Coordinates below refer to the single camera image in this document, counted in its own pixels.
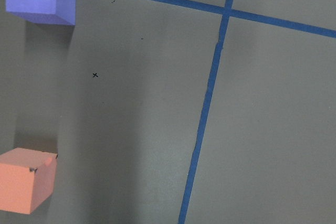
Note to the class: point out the orange foam block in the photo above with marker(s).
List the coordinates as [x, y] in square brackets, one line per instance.
[27, 179]

